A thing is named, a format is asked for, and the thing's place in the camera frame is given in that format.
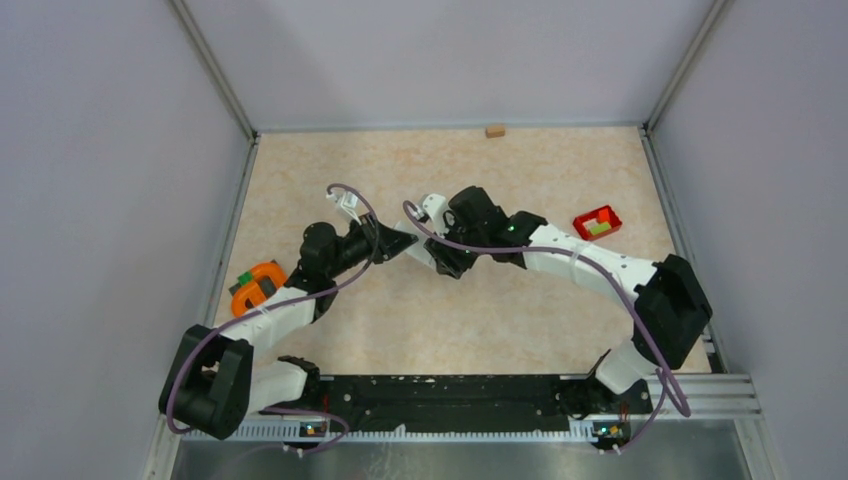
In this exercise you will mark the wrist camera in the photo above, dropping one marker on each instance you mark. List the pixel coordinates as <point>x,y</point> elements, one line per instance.
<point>431,209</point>
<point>345,204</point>

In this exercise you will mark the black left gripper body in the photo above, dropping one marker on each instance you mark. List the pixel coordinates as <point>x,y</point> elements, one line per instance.
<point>361,244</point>

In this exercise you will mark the small wooden block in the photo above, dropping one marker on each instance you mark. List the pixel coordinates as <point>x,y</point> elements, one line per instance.
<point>495,131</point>

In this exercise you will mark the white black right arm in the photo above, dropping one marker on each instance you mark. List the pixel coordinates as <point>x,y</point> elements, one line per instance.
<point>665,300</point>

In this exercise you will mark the orange green object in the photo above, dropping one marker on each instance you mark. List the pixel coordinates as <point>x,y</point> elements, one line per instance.
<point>255,286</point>

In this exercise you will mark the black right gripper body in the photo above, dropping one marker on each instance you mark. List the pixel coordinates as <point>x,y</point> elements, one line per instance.
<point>458,260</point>

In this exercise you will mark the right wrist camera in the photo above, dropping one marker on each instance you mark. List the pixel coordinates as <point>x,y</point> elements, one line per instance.
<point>431,209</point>

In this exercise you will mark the aluminium frame rail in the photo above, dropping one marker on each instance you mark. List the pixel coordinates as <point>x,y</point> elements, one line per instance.
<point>314,427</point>

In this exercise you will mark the green block in bin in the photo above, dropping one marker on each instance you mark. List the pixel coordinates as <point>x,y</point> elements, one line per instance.
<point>600,228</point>

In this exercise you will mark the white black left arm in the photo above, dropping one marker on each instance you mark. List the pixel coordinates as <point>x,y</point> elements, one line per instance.
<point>213,383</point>

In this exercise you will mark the red plastic bin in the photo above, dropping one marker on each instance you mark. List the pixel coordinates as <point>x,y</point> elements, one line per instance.
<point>583,222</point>

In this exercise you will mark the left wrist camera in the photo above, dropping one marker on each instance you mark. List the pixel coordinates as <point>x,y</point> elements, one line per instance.
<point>345,204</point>

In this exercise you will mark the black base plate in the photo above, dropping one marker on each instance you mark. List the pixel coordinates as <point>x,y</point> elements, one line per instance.
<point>468,403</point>

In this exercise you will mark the white remote control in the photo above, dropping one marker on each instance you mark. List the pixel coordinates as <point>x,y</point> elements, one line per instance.
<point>417,250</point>

